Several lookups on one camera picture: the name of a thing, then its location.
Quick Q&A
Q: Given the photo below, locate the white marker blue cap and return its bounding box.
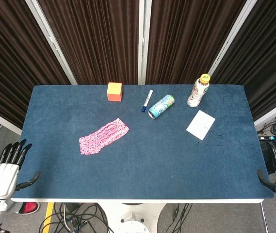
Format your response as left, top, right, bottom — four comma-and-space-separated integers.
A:
141, 89, 154, 113

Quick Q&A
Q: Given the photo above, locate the white paper card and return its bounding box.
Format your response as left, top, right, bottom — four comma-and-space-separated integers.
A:
186, 109, 216, 141

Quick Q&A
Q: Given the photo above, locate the left black-fingered white robot hand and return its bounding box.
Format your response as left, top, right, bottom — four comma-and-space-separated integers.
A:
0, 139, 41, 200

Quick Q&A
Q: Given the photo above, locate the white screen frame post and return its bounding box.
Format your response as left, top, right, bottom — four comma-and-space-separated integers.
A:
25, 0, 78, 85
137, 0, 152, 85
208, 0, 260, 76

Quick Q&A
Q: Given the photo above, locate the yellow-capped white drink bottle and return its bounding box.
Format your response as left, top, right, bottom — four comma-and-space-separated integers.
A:
187, 73, 211, 108

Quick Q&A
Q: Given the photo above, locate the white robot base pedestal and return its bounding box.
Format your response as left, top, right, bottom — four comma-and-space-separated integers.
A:
98, 202, 165, 233

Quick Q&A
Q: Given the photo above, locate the white screen frame base rail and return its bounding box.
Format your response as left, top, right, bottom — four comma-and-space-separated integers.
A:
253, 96, 276, 127
0, 105, 23, 136

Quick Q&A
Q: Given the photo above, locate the yellow floor tape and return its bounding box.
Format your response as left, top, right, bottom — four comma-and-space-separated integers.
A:
41, 202, 56, 233

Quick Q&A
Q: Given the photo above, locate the light blue drink can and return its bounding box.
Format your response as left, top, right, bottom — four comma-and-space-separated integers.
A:
147, 94, 176, 120

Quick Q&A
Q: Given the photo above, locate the black cable with plug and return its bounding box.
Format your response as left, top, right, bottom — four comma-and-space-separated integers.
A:
164, 203, 193, 233

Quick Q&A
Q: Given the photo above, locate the metal table leg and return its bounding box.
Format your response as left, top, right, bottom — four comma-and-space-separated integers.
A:
260, 202, 269, 233

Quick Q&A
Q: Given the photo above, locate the dark brown curtain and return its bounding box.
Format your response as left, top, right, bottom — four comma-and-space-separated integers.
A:
0, 0, 71, 130
145, 0, 247, 85
37, 0, 140, 85
210, 0, 276, 122

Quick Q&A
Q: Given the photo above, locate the red shoe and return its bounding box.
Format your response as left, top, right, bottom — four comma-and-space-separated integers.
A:
18, 201, 41, 216

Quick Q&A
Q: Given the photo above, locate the pink patterned cloth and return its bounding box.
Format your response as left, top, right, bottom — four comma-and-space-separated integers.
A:
79, 117, 130, 156

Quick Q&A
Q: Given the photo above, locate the orange yellow cube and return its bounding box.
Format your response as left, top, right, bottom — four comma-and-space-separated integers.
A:
106, 82, 124, 102

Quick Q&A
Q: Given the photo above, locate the black cable bundle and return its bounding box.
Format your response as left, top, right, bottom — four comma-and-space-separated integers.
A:
39, 202, 113, 233

